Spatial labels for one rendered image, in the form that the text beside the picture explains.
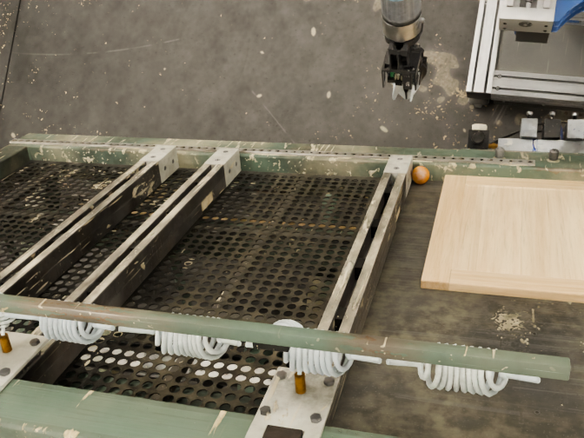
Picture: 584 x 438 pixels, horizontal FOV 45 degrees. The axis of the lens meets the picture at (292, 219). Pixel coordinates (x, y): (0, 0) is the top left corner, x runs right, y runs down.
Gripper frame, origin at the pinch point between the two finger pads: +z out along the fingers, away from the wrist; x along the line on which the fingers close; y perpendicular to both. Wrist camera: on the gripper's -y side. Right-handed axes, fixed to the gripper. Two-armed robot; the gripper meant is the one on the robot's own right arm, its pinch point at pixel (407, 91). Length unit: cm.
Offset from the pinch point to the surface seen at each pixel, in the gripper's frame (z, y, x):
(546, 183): 40, -9, 34
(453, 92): 101, -91, -2
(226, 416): -21, 83, -10
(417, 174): 39.3, -6.0, 0.6
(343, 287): 2.4, 48.5, -3.0
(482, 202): 34.5, 3.3, 18.9
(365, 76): 99, -95, -38
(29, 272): 3, 58, -70
